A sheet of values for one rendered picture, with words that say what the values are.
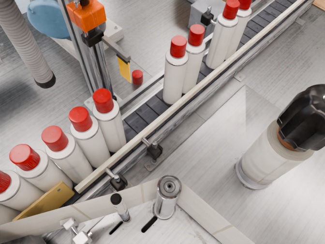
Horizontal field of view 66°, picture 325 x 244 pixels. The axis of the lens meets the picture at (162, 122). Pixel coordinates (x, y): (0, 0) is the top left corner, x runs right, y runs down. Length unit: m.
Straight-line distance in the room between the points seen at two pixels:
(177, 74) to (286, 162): 0.29
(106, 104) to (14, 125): 0.39
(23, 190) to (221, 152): 0.43
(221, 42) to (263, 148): 0.32
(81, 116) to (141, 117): 0.25
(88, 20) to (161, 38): 0.52
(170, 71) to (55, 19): 0.29
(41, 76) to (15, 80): 0.41
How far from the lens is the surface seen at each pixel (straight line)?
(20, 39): 0.42
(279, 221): 0.64
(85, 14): 0.43
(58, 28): 0.68
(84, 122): 0.44
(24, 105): 0.82
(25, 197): 0.50
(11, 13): 0.40
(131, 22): 0.98
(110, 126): 0.50
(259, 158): 0.52
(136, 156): 0.62
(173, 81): 0.60
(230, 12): 0.66
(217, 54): 0.73
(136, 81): 0.77
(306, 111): 0.39
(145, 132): 0.60
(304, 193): 0.68
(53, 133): 0.44
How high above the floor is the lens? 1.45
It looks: 61 degrees down
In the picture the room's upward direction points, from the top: 5 degrees clockwise
